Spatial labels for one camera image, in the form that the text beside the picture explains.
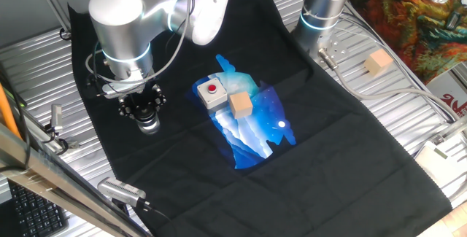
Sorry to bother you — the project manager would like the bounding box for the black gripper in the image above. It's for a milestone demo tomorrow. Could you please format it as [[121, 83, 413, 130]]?
[[117, 85, 168, 120]]

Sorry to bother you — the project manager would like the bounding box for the clear glass jar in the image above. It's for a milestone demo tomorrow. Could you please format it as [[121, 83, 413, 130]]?
[[137, 116, 161, 136]]

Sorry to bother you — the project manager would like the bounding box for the grey box with red button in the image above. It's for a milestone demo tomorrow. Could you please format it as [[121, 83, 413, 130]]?
[[196, 77, 229, 110]]

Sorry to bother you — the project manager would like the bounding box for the wooden cube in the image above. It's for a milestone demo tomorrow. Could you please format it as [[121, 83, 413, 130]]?
[[228, 91, 254, 120], [363, 48, 394, 77]]

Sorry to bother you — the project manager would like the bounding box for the orange tube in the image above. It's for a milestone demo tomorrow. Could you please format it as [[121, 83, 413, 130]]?
[[0, 82, 23, 139]]

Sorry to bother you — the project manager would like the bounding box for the thin metal pole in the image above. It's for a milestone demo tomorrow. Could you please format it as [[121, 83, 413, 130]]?
[[31, 0, 72, 34]]

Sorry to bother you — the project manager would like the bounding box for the black keyboard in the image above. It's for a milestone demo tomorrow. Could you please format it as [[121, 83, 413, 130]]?
[[7, 179, 70, 237]]

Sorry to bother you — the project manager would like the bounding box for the black cloth with blue print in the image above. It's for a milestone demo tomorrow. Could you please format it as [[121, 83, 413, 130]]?
[[67, 0, 453, 237]]

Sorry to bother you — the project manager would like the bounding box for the colourful patterned cloth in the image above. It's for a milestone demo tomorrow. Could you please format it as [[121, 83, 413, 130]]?
[[348, 0, 467, 87]]

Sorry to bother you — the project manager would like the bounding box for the white flat device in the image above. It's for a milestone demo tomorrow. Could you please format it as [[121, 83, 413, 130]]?
[[414, 140, 467, 194]]

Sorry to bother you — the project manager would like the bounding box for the white panel with red logo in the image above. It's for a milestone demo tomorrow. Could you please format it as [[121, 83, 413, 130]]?
[[419, 61, 467, 125]]

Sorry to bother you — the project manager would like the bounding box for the small dark metal object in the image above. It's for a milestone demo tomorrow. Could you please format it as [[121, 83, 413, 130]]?
[[445, 10, 461, 31]]

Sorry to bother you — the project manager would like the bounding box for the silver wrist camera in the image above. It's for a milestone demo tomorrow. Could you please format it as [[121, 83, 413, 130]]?
[[101, 76, 156, 100]]

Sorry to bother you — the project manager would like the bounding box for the grey looped arm cable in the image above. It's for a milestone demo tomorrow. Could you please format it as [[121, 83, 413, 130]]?
[[84, 0, 193, 85]]

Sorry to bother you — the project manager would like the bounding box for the small silver exterior camera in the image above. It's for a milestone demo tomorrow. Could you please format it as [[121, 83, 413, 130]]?
[[50, 104, 65, 133]]

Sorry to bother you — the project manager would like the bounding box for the silver ribbed exterior camera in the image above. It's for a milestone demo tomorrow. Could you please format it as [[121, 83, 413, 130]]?
[[97, 177, 147, 209]]

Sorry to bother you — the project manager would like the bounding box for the black exterior camera plug cable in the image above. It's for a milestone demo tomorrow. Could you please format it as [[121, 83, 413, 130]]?
[[136, 198, 180, 230]]

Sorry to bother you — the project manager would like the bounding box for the aluminium frame beam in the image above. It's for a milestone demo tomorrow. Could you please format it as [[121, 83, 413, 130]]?
[[0, 122, 150, 237]]

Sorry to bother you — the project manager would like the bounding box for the thick grey base cable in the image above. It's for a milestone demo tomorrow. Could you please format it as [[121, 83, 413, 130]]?
[[317, 47, 459, 123]]

